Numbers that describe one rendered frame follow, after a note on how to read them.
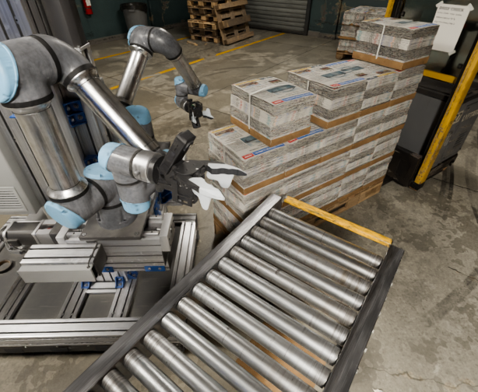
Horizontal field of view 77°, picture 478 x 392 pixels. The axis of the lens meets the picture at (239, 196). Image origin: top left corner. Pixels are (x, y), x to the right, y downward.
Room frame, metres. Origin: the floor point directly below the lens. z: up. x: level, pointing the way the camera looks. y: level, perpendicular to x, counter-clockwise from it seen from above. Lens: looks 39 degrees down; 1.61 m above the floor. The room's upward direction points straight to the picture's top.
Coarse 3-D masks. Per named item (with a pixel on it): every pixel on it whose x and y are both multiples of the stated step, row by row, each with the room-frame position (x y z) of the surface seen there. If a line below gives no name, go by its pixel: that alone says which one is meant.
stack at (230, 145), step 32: (224, 128) 1.60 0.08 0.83; (320, 128) 1.61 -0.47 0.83; (352, 128) 1.73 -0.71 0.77; (224, 160) 1.41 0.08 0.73; (256, 160) 1.30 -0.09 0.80; (288, 160) 1.44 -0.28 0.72; (352, 160) 1.78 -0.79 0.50; (224, 192) 1.44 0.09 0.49; (256, 192) 1.31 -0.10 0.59; (288, 192) 1.45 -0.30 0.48; (320, 192) 1.62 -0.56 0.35; (224, 224) 1.46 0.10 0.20; (256, 256) 1.33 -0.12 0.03
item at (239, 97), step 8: (248, 80) 1.74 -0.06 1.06; (256, 80) 1.74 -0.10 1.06; (264, 80) 1.74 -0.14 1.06; (272, 80) 1.75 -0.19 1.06; (280, 80) 1.75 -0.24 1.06; (232, 88) 1.67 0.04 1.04; (240, 88) 1.61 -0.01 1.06; (248, 88) 1.61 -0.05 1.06; (256, 88) 1.62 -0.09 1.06; (232, 96) 1.67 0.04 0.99; (240, 96) 1.61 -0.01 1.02; (232, 104) 1.67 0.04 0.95; (240, 104) 1.61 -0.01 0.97; (232, 112) 1.66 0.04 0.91; (240, 112) 1.60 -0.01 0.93; (240, 120) 1.60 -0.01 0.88
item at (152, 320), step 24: (240, 240) 0.76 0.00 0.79; (216, 264) 0.65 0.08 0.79; (192, 288) 0.56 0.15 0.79; (168, 312) 0.47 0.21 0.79; (144, 336) 0.40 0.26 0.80; (168, 336) 0.46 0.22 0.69; (96, 360) 0.34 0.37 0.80; (120, 360) 0.34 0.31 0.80; (72, 384) 0.28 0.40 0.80; (96, 384) 0.28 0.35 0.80
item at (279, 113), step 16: (256, 96) 1.49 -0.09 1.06; (272, 96) 1.48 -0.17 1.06; (288, 96) 1.48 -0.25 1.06; (304, 96) 1.49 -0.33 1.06; (256, 112) 1.48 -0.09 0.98; (272, 112) 1.38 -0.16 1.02; (288, 112) 1.44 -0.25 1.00; (304, 112) 1.51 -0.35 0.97; (256, 128) 1.47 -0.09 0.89; (272, 128) 1.38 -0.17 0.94; (288, 128) 1.45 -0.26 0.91
